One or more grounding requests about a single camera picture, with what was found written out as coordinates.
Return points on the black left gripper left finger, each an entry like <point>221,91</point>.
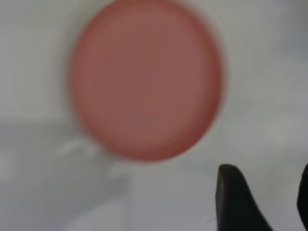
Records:
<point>235,207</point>

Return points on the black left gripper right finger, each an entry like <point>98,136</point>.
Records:
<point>303,197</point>

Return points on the pink round plate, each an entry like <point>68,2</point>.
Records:
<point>149,79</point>

